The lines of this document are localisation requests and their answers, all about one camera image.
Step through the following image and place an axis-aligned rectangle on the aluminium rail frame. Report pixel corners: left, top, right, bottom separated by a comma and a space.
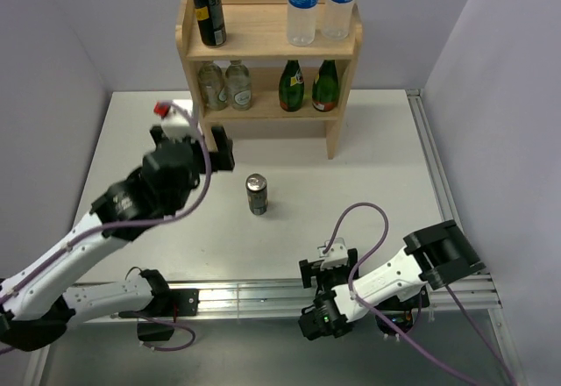
25, 88, 527, 386

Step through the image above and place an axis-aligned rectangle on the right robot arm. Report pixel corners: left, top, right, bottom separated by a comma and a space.
298, 220, 485, 340

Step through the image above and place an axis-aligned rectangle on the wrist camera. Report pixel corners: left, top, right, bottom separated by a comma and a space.
153, 99, 200, 140
317, 237, 349, 271

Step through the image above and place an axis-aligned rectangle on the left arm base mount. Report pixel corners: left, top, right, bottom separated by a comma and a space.
136, 288, 200, 351

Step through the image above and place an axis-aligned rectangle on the clear glass bottle right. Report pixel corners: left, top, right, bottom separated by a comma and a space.
225, 60, 252, 111

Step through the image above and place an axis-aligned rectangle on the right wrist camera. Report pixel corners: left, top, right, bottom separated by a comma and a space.
317, 237, 349, 271

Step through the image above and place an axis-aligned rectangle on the green glass bottle yellow label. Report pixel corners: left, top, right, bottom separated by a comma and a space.
312, 61, 339, 112

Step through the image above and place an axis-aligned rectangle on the clear glass bottle left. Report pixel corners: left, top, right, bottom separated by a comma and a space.
197, 61, 227, 111

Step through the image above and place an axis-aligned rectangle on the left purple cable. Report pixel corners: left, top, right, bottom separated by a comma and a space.
0, 100, 211, 354

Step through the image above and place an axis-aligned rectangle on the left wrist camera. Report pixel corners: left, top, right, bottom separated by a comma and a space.
153, 99, 200, 140

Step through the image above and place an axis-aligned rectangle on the dark beverage can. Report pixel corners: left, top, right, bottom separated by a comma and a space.
193, 0, 227, 47
245, 173, 268, 216

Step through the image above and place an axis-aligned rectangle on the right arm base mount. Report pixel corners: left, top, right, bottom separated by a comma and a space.
352, 281, 433, 339

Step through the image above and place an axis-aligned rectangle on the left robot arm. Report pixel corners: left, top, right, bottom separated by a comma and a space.
1, 125, 235, 352

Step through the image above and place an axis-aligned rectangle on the clear glass bottle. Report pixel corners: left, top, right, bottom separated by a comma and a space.
225, 60, 252, 111
197, 61, 227, 111

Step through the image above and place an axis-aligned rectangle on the wooden two-tier shelf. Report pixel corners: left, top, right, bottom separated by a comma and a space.
175, 0, 363, 158

